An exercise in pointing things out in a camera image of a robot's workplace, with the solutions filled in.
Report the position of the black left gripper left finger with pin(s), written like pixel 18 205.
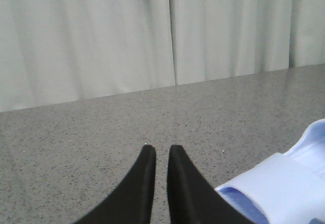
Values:
pixel 131 201

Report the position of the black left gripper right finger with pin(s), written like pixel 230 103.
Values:
pixel 191 198

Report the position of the light blue slipper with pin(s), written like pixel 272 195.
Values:
pixel 309 150
pixel 278 190

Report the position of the pale green curtain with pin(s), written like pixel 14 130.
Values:
pixel 55 51

